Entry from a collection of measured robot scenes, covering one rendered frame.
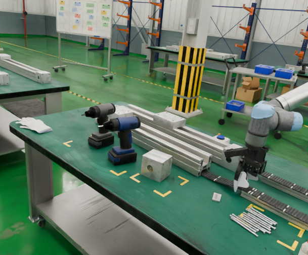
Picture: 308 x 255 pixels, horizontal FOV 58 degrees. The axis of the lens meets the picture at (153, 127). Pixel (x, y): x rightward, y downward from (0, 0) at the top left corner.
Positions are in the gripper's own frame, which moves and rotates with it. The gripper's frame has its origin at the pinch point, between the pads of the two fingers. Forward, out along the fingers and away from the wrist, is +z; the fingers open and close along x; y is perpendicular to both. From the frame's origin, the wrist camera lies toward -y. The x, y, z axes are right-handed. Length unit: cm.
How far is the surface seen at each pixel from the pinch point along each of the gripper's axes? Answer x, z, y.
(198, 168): -5.0, -1.1, -17.9
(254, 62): 747, 28, -345
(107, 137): -19, -2, -66
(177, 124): 17, -8, -50
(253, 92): 471, 59, -207
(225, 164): 14.0, 1.4, -14.6
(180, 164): -5.0, 1.2, -27.5
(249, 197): -1.3, 2.1, 5.6
